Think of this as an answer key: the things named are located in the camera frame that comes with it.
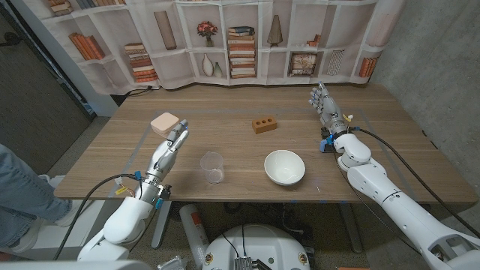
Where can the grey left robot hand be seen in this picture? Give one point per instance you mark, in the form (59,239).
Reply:
(163,161)

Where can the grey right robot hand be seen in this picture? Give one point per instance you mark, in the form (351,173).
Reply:
(330,110)

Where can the clear plastic measuring cup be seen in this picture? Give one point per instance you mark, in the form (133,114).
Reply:
(213,168)

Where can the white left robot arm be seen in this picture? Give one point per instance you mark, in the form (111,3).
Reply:
(123,225)

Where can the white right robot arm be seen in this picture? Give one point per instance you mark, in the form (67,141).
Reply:
(375,180)

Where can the brown brick block with holes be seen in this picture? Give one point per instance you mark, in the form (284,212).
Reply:
(264,125)

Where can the white ceramic bowl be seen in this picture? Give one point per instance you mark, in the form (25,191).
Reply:
(284,167)

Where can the grey table leg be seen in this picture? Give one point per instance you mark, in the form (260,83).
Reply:
(350,228)
(161,225)

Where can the white cylinder with orange label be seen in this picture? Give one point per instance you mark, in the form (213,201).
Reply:
(195,232)

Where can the printed bookshelf backdrop cloth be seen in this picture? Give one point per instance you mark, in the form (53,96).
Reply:
(168,67)

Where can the white floor platform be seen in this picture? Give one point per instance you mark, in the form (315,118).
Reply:
(50,180)

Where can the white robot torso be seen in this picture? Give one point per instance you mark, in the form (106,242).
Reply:
(255,243)

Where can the silver heatsink module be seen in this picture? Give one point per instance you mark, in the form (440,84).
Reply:
(243,263)

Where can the dark grey door panel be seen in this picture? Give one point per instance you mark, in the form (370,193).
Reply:
(33,112)

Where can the person leg in blue jeans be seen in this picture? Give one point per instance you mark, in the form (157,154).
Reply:
(26,195)

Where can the blue black left wrist camera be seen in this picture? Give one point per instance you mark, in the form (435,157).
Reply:
(164,193)

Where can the blue black wrist camera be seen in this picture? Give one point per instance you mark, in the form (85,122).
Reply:
(327,144)
(164,193)

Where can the blue black right wrist camera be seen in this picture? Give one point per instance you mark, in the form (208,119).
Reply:
(327,144)

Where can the silver metal bracket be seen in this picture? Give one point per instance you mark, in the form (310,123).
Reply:
(172,263)

